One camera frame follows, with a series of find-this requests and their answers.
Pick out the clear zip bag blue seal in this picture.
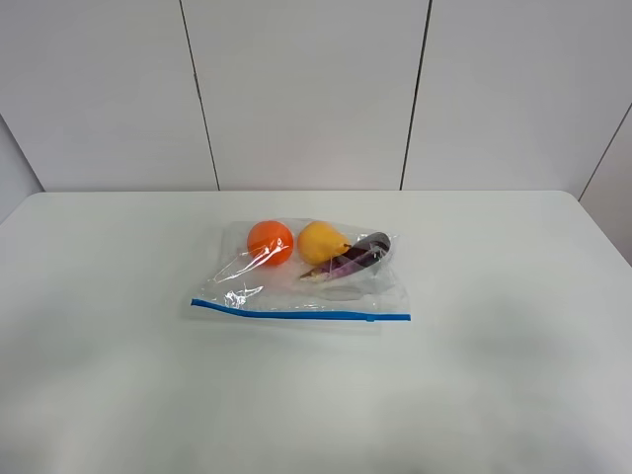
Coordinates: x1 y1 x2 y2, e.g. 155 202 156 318
191 218 411 322

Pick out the yellow pear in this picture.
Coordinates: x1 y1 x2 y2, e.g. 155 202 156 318
297 221 352 266

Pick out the orange fruit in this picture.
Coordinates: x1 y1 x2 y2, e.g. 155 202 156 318
247 220 294 267

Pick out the purple eggplant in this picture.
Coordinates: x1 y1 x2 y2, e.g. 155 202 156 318
299 232 391 282

